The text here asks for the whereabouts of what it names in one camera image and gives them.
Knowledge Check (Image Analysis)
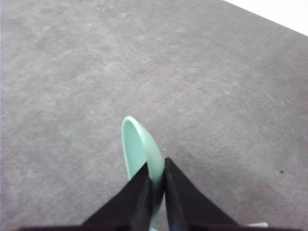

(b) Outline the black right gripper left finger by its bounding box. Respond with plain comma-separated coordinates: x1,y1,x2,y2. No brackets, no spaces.
19,164,153,231

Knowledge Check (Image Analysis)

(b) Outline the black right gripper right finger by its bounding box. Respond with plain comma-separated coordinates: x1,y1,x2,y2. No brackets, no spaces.
164,157,308,231

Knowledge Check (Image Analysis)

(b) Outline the mint green plastic spoon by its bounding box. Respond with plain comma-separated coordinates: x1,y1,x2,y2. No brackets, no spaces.
121,116,165,231

